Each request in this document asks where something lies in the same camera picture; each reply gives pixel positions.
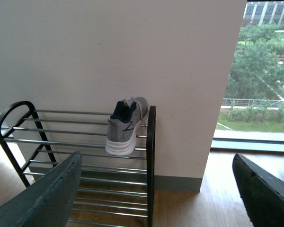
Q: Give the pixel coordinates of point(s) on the black metal shoe rack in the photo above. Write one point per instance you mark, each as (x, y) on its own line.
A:
(114, 191)

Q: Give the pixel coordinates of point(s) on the grey knit sneaker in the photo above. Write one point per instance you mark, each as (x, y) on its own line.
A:
(126, 119)

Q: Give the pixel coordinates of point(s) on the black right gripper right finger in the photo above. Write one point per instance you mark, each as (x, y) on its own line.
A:
(262, 193)

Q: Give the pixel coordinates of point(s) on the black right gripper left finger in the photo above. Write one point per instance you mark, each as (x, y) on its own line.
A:
(47, 202)

